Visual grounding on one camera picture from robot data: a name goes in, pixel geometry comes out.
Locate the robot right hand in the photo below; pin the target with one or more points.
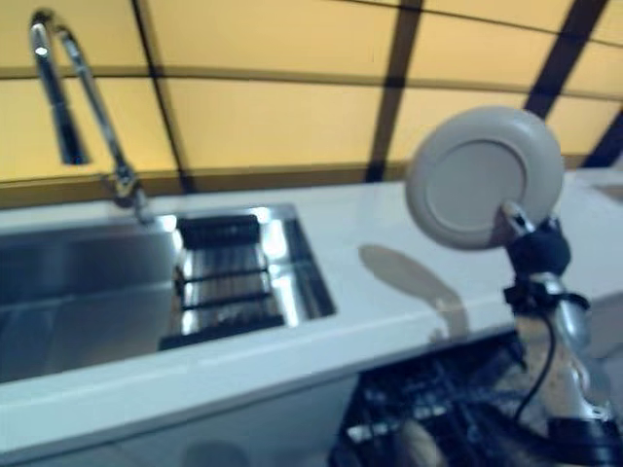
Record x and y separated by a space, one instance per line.
538 253

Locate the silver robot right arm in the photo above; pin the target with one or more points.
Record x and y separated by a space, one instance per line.
579 350

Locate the black sink drying rack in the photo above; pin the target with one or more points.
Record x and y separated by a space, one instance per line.
219 233

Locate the white kitchen base cabinet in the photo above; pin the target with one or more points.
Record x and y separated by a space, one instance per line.
170 428

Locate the stainless steel kitchen sink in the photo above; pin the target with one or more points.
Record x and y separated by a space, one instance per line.
73 282

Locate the chrome gooseneck kitchen faucet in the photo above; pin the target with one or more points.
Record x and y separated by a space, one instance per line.
63 112

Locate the yellow backlit lattice wall panel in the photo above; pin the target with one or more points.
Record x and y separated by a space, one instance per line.
292 121

